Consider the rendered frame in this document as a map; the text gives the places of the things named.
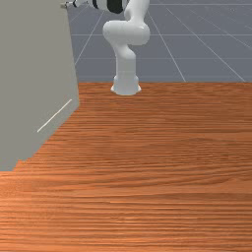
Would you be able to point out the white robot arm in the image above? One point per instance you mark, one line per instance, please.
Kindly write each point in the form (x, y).
(126, 36)

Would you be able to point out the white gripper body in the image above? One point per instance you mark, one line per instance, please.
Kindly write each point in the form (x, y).
(68, 4)

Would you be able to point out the pale grey cabinet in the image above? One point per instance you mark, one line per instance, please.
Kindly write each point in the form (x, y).
(32, 82)

